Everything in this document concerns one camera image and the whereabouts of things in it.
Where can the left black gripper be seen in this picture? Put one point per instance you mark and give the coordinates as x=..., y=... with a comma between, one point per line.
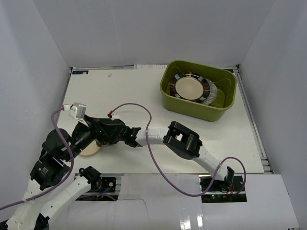
x=80, y=132

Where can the cream plate with dark patch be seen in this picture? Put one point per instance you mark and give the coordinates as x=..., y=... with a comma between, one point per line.
x=91, y=149

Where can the black rimmed striped plate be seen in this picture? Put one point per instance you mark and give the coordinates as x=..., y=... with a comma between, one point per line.
x=189, y=86

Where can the grey reindeer snowflake plate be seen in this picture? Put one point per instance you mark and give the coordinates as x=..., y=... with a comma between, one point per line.
x=212, y=95

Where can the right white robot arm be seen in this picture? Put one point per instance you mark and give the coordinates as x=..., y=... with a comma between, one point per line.
x=183, y=141

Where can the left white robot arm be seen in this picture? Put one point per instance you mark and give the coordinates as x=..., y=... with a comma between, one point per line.
x=54, y=166

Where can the olive green plastic bin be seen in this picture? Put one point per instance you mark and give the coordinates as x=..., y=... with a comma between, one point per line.
x=224, y=80

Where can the printed paper sheet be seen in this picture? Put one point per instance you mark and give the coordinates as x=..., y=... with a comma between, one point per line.
x=150, y=66

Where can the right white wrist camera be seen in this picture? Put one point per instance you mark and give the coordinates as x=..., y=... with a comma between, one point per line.
x=113, y=115

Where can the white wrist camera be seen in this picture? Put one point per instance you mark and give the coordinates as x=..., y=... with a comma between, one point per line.
x=113, y=115
x=76, y=111

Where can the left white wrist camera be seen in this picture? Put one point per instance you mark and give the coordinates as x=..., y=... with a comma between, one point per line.
x=76, y=111

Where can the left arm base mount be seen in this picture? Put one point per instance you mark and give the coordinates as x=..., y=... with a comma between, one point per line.
x=102, y=190

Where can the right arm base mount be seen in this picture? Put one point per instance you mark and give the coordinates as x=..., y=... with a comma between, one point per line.
x=219, y=193

